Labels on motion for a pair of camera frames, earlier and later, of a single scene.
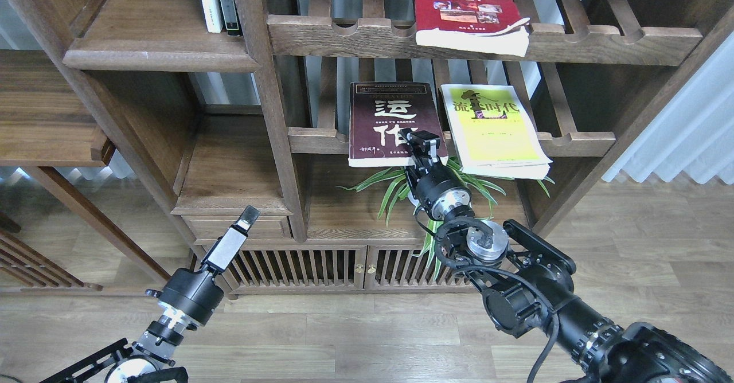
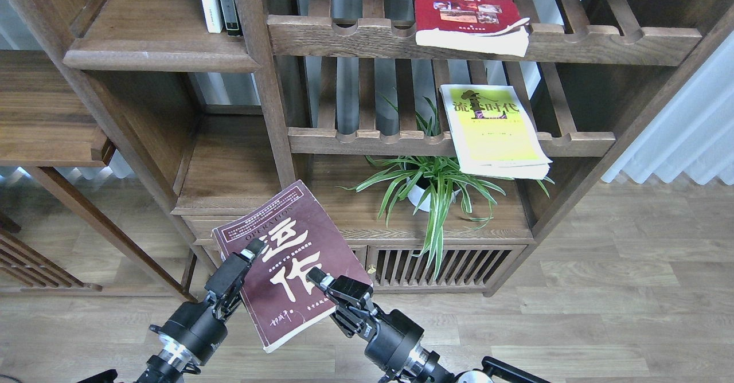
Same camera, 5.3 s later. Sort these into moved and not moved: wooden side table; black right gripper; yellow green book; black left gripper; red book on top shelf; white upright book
Moved: black right gripper; black left gripper
Not moved: wooden side table; yellow green book; red book on top shelf; white upright book
